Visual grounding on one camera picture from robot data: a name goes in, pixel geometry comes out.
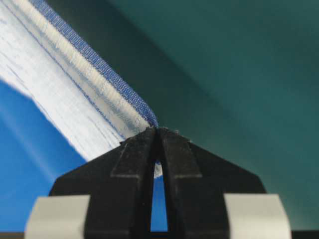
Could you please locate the blue striped white towel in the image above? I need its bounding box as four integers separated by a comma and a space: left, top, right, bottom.
0, 0, 158, 163

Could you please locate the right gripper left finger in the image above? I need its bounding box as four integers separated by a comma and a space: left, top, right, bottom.
49, 128, 156, 239

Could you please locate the blue table cloth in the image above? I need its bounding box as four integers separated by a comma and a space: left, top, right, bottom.
0, 79, 169, 234

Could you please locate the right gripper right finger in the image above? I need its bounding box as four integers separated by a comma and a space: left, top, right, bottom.
158, 128, 266, 239

